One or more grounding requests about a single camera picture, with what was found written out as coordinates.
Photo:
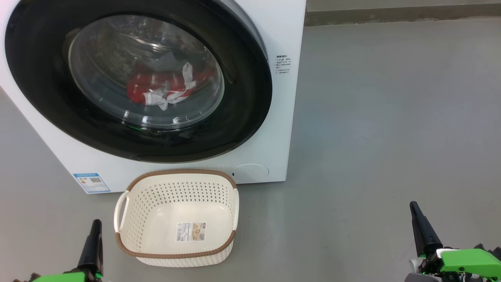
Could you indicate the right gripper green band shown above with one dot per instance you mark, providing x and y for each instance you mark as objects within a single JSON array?
[{"x": 469, "y": 260}]

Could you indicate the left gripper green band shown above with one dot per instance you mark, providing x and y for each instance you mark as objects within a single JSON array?
[{"x": 58, "y": 277}]

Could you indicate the red and white garment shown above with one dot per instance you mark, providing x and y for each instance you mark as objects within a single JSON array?
[{"x": 141, "y": 84}]

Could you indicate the round black glass washer door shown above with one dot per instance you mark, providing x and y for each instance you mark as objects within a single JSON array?
[{"x": 43, "y": 78}]

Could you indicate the cream laundry basket brown rim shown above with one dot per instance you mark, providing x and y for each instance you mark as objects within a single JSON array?
[{"x": 156, "y": 231}]

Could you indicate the printed product label sticker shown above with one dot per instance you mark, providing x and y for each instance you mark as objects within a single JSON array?
[{"x": 191, "y": 231}]

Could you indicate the white front-load washing machine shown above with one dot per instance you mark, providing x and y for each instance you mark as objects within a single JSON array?
[{"x": 282, "y": 129}]

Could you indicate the blue energy label sticker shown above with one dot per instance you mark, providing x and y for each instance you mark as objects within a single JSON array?
[{"x": 92, "y": 183}]

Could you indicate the round white filter cover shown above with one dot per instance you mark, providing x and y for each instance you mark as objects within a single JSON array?
[{"x": 250, "y": 173}]

